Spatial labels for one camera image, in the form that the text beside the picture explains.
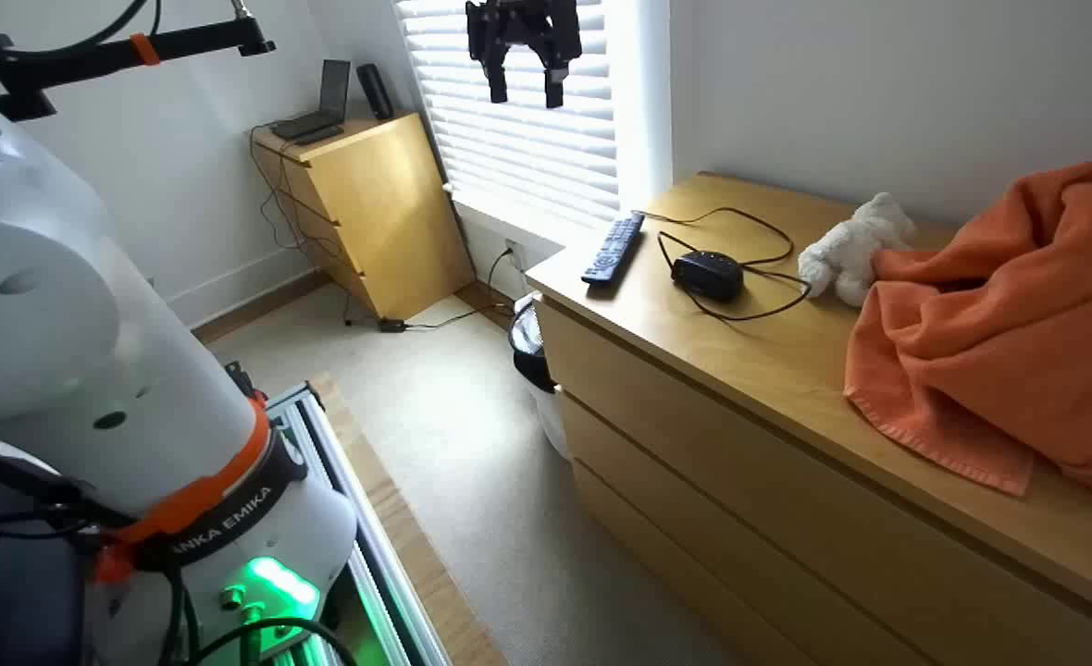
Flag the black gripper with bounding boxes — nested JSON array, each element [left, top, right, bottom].
[[464, 0, 586, 115]]

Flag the black remote control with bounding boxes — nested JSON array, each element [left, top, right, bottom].
[[577, 212, 650, 295]]

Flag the white window blinds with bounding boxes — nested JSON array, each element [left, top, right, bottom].
[[392, 0, 629, 251]]

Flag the black box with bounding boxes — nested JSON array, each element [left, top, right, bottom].
[[357, 59, 401, 126]]

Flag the small wooden dresser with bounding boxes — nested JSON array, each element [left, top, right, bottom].
[[245, 106, 480, 333]]

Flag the grey laptop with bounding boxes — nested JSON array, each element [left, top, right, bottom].
[[266, 54, 357, 148]]

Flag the black and white bin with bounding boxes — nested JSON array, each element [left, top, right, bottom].
[[503, 287, 572, 457]]

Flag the black power adapter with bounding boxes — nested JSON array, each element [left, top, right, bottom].
[[670, 249, 748, 308]]

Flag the white plush toy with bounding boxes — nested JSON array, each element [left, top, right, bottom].
[[795, 189, 920, 309]]

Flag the large wooden dresser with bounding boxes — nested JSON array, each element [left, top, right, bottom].
[[522, 170, 1092, 666]]

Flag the orange blanket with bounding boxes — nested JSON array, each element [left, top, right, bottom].
[[839, 158, 1092, 517]]

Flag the black adapter cable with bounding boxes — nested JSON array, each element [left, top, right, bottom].
[[639, 200, 817, 325]]

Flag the black camera mount rod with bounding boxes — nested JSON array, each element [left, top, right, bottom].
[[0, 12, 283, 126]]

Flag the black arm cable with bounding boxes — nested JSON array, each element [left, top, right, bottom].
[[0, 0, 165, 65]]

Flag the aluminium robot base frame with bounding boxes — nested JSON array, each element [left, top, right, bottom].
[[204, 364, 454, 666]]

